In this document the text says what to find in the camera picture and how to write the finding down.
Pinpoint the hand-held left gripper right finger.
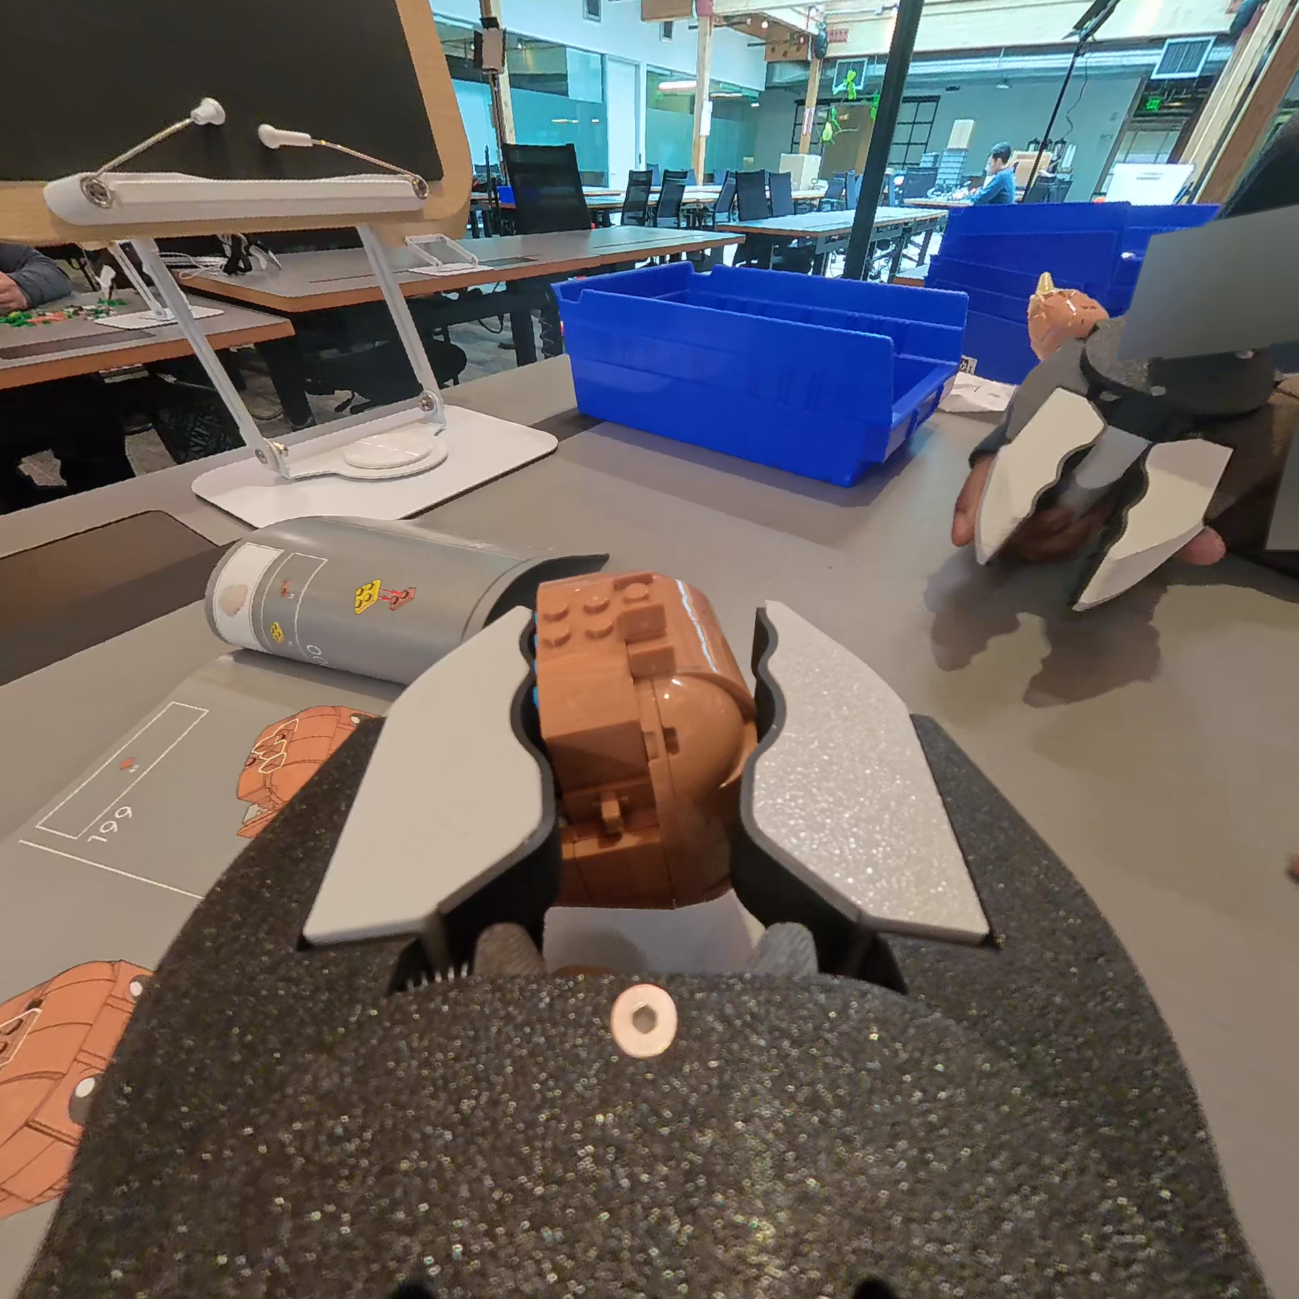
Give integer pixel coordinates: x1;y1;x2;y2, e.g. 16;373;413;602
736;598;993;973

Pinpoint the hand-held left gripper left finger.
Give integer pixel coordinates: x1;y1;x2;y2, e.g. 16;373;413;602
303;607;564;976

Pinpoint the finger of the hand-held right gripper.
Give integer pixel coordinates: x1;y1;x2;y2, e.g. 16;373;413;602
1071;438;1236;614
974;385;1108;567

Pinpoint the brown lego head model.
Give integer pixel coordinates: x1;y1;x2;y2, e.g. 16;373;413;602
533;571;760;909

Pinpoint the blue plastic parts bin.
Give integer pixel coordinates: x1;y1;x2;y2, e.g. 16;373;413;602
560;294;966;488

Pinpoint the person's right forearm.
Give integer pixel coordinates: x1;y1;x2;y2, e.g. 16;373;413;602
1203;377;1299;554

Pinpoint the tan lego creature model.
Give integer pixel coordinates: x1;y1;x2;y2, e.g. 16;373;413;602
1028;272;1108;361

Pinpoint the lego instruction booklet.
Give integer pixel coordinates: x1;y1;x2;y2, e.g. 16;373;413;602
0;514;610;1220

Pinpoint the person's right hand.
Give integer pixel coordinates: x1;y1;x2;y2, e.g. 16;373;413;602
952;468;1229;571

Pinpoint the white paper sheet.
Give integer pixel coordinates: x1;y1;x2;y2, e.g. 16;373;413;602
938;370;1019;414

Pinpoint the stack of blue bins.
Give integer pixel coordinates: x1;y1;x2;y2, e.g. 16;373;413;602
928;201;1220;382

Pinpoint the white sign board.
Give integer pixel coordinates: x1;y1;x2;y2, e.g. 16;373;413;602
1105;162;1198;206

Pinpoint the black building column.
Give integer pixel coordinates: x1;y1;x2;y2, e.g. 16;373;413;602
844;0;926;280

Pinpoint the row of black office chairs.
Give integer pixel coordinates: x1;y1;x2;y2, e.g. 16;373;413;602
619;167;849;229

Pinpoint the long brown desk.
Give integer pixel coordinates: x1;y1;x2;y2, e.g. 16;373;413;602
177;229;748;313

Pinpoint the black monitor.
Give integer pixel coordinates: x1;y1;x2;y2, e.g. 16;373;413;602
502;143;593;237

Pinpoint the wood-rimmed black board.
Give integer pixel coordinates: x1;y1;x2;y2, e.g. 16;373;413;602
0;0;474;246

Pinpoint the black desk cable cover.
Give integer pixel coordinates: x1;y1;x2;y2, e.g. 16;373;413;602
0;511;232;686

